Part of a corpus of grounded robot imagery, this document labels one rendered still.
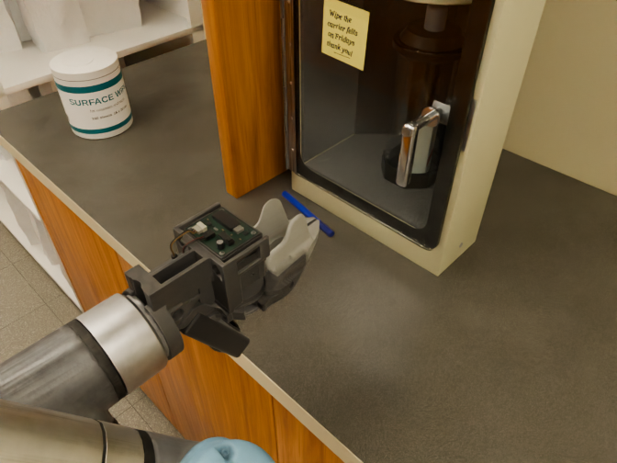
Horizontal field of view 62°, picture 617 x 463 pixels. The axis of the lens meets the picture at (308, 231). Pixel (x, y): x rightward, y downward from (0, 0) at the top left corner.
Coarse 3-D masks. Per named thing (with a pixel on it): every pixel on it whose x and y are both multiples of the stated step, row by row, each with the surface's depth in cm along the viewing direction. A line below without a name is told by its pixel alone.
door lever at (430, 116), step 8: (424, 112) 64; (432, 112) 63; (416, 120) 62; (424, 120) 62; (432, 120) 64; (408, 128) 61; (416, 128) 61; (408, 136) 61; (416, 136) 62; (408, 144) 62; (416, 144) 63; (400, 152) 64; (408, 152) 63; (400, 160) 64; (408, 160) 64; (400, 168) 65; (408, 168) 64; (400, 176) 66; (408, 176) 65; (400, 184) 66; (408, 184) 66
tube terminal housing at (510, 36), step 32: (512, 0) 53; (544, 0) 59; (512, 32) 57; (480, 64) 57; (512, 64) 61; (480, 96) 59; (512, 96) 66; (480, 128) 63; (480, 160) 69; (320, 192) 90; (480, 192) 75; (352, 224) 88; (448, 224) 72; (416, 256) 80; (448, 256) 78
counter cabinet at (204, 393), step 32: (32, 192) 130; (64, 224) 122; (64, 256) 142; (96, 256) 114; (96, 288) 132; (192, 352) 97; (160, 384) 134; (192, 384) 109; (224, 384) 92; (256, 384) 80; (192, 416) 125; (224, 416) 103; (256, 416) 88; (288, 416) 77; (288, 448) 84; (320, 448) 74
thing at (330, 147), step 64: (320, 0) 67; (384, 0) 61; (448, 0) 55; (320, 64) 73; (384, 64) 65; (448, 64) 59; (320, 128) 80; (384, 128) 70; (448, 128) 63; (384, 192) 77; (448, 192) 68
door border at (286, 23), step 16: (288, 0) 71; (288, 16) 73; (288, 32) 75; (288, 48) 76; (288, 64) 78; (288, 80) 80; (288, 96) 82; (288, 112) 83; (288, 128) 85; (288, 144) 88; (288, 160) 90
